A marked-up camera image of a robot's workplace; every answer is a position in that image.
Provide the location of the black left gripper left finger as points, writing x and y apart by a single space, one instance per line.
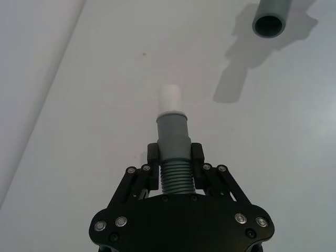
136 183

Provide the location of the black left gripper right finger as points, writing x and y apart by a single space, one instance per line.
215 183

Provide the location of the grey plastic tube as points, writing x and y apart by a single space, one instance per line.
273 10

